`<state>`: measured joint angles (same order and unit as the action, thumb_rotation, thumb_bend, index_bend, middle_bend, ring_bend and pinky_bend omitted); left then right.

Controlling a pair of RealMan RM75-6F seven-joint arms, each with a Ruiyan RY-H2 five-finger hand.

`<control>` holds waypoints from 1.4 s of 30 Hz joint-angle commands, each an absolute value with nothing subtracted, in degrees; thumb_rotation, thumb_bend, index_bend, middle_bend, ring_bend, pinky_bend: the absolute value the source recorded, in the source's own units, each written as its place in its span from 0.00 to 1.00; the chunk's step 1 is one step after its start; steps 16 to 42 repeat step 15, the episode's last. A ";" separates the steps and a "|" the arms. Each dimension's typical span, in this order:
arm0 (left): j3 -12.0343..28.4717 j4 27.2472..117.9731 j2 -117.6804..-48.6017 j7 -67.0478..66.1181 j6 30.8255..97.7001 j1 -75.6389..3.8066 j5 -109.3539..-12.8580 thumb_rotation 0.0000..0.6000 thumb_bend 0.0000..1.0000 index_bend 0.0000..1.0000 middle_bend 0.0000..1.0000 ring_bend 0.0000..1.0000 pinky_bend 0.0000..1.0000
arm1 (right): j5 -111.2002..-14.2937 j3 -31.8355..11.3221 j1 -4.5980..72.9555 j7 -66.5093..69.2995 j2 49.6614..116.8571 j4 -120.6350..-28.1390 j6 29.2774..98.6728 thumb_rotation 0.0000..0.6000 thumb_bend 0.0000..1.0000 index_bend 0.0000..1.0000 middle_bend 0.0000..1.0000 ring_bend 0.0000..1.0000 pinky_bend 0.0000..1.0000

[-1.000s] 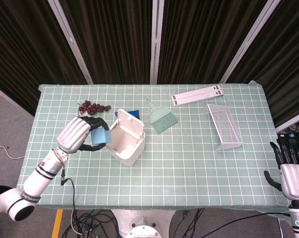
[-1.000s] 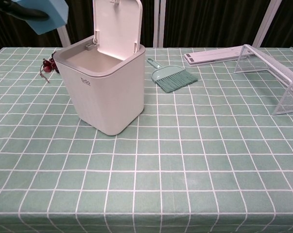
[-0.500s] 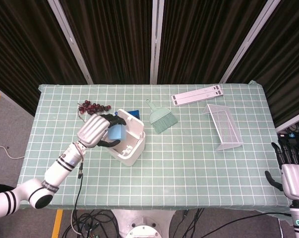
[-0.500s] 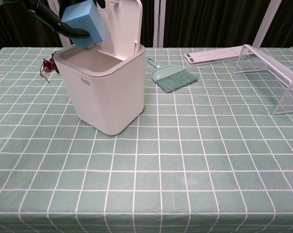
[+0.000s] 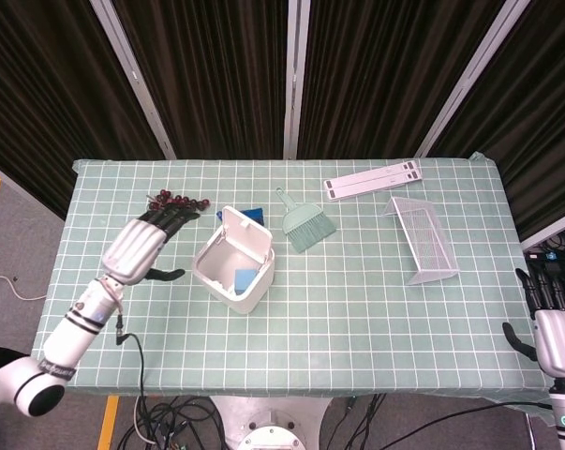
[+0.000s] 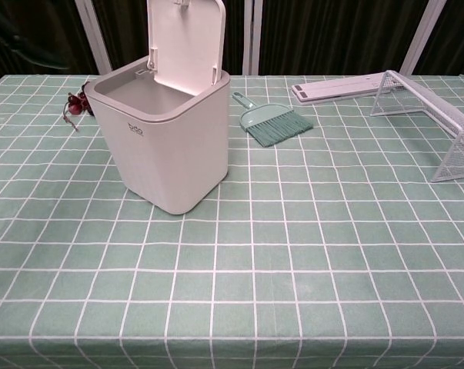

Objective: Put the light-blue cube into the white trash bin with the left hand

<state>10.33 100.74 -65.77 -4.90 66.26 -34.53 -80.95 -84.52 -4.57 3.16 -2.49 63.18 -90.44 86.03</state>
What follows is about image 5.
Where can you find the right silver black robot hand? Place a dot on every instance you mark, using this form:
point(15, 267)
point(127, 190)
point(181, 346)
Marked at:
point(560, 337)

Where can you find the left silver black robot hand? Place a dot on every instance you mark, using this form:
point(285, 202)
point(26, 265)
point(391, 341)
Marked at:
point(132, 248)

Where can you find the light blue foam cube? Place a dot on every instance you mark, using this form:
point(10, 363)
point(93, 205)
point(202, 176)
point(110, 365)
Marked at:
point(244, 280)

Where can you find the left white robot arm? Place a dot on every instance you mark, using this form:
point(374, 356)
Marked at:
point(71, 333)

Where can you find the white plastic trash bin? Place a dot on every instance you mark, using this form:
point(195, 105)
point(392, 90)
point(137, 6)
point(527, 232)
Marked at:
point(235, 267)

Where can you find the small green hand brush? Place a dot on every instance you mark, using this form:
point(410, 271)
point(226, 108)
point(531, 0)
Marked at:
point(310, 232)

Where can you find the green grid tablecloth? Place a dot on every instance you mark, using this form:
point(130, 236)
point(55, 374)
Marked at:
point(357, 319)

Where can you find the red berry sprig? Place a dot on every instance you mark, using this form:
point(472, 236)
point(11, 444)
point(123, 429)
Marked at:
point(179, 201)

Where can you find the dark blue flat object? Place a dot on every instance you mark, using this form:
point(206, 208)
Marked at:
point(256, 215)

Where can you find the small green dustpan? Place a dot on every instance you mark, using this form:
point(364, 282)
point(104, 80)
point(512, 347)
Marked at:
point(287, 211)

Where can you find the dark curtain panel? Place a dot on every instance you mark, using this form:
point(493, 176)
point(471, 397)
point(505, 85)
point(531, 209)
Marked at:
point(43, 103)
point(380, 75)
point(539, 140)
point(216, 79)

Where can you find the white folding laptop stand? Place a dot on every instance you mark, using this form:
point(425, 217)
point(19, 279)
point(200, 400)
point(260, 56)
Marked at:
point(376, 183)

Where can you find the white partition post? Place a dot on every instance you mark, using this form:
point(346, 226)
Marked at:
point(469, 79)
point(137, 84)
point(295, 79)

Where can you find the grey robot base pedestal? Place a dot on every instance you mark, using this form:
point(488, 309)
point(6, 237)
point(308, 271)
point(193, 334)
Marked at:
point(268, 422)

